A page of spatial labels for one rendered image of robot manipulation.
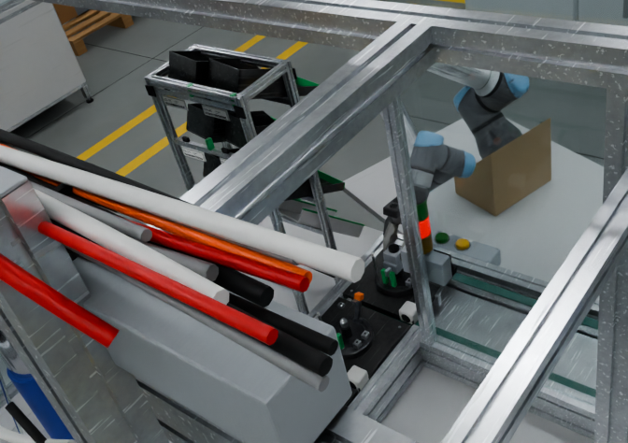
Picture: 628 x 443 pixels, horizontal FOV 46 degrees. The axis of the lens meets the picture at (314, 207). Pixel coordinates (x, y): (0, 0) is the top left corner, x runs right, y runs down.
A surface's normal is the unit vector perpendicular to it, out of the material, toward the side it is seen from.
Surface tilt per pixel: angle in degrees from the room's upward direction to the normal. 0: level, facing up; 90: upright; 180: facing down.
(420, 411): 0
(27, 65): 90
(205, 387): 90
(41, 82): 90
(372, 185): 0
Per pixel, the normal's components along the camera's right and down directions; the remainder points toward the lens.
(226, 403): -0.60, 0.58
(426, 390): -0.20, -0.78
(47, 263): 0.77, 0.25
